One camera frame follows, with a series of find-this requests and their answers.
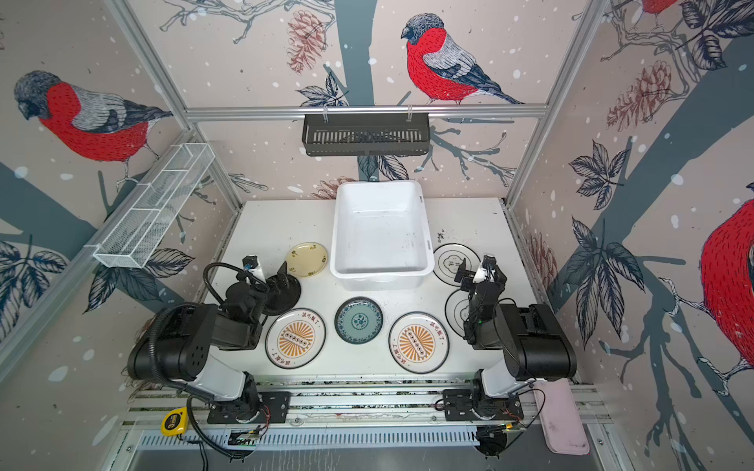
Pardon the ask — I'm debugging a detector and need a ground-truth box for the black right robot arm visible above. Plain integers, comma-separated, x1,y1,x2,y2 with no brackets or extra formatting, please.
455,256,577,409

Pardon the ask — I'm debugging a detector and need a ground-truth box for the teal floral plate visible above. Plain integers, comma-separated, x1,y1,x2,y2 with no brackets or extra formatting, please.
334,296,384,345

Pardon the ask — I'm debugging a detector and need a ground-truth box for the yellow tape measure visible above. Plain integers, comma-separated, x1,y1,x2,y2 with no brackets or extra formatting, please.
160,407,189,437

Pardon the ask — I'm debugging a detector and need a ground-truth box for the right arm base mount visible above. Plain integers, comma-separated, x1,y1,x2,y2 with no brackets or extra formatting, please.
440,389,524,422

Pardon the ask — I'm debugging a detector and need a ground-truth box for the black round plate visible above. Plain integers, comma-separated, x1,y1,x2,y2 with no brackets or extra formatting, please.
263,274,302,316

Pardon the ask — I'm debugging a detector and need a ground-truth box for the white green-rimmed plate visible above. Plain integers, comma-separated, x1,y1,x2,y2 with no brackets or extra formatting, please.
445,290,469,339
433,243,481,288

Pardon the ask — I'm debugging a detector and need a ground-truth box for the black hanging wire basket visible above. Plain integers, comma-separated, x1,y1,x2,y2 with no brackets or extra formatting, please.
302,113,431,157

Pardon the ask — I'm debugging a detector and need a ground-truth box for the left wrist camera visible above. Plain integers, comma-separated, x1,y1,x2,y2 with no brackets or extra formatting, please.
243,255,261,273

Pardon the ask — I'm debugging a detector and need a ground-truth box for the yellow round plate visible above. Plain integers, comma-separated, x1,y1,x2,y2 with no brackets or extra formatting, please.
286,243,329,278

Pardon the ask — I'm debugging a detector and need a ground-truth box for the pink flat case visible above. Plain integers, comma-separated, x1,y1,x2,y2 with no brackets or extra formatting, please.
534,379,590,456

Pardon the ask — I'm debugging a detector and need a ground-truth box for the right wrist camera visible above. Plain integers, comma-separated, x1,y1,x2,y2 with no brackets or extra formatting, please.
472,255,499,284

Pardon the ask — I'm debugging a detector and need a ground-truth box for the orange sunburst plate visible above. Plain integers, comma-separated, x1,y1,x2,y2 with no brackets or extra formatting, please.
388,311,450,375
265,308,327,370

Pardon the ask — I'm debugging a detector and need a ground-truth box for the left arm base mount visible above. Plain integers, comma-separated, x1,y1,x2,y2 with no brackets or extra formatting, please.
207,392,291,425

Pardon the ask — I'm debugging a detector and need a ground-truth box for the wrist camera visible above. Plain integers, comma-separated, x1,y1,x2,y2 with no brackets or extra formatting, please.
243,255,261,273
472,255,499,284

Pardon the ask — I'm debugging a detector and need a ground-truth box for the white plastic bin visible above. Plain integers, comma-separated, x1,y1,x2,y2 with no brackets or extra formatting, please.
330,180,435,292

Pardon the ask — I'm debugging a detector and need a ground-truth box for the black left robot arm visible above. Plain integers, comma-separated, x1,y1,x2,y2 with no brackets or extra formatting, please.
127,255,270,412

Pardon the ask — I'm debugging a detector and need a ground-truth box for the white wire mesh shelf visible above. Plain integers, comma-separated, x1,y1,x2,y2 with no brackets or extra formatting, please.
93,142,215,269

